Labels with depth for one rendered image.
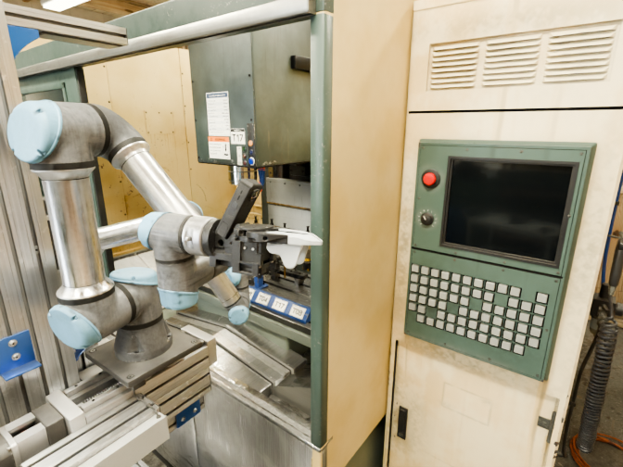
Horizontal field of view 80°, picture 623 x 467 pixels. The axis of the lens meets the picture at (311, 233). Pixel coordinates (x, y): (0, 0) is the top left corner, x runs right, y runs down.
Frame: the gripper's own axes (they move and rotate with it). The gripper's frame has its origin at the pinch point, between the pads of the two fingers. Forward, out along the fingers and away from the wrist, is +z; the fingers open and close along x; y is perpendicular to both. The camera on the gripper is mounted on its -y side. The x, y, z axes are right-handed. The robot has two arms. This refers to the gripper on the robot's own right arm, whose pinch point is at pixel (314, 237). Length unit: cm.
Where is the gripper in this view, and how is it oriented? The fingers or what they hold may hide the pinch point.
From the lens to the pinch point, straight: 62.2
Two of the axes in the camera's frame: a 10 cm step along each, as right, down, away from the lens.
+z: 9.3, 1.0, -3.4
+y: -0.5, 9.9, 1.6
